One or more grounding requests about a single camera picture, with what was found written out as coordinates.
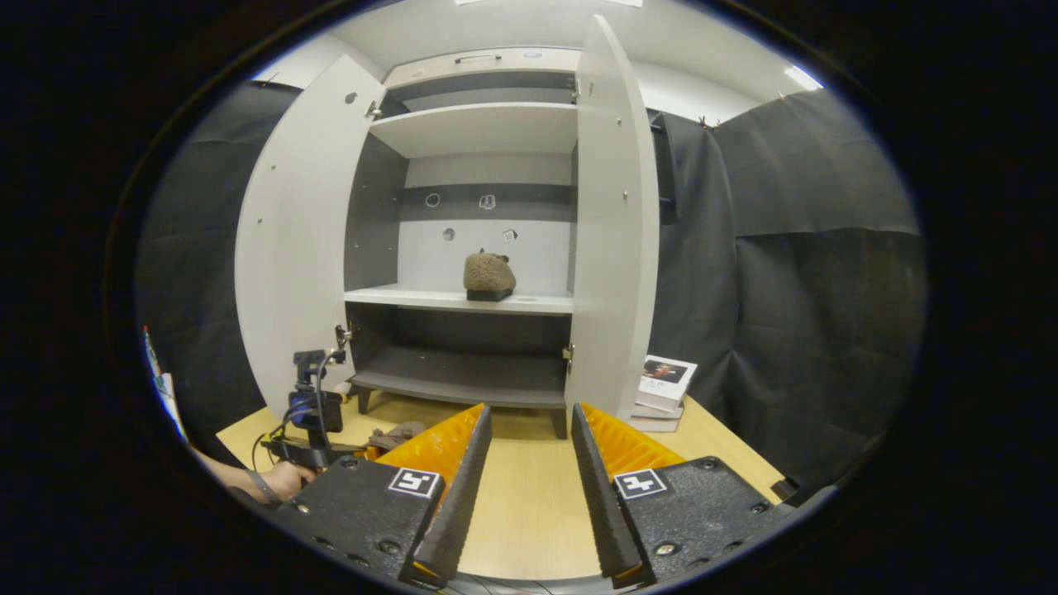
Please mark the black wristband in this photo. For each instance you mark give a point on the black wristband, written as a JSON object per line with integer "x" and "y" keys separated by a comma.
{"x": 264, "y": 487}

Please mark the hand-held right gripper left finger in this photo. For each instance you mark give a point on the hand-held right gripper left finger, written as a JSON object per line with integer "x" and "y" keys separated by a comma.
{"x": 463, "y": 487}

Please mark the black backdrop cloth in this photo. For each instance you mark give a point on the black backdrop cloth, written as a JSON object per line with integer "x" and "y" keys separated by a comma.
{"x": 810, "y": 289}
{"x": 198, "y": 248}

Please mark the small ceiling light panel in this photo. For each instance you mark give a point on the small ceiling light panel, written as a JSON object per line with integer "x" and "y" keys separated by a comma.
{"x": 803, "y": 78}

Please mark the white shoe cabinet door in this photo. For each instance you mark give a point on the white shoe cabinet door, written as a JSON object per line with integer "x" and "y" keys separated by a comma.
{"x": 297, "y": 248}
{"x": 616, "y": 248}

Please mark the white grey shoe cabinet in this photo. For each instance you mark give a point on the white grey shoe cabinet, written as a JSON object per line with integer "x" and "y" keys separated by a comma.
{"x": 479, "y": 128}

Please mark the large ceiling light panel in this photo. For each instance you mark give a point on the large ceiling light panel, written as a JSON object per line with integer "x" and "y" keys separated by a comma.
{"x": 545, "y": 2}

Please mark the white book with portrait cover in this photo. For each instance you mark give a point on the white book with portrait cover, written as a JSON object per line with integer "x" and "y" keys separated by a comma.
{"x": 665, "y": 376}

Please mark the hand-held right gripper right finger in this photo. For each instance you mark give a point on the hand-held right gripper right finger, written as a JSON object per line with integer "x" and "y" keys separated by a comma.
{"x": 599, "y": 496}

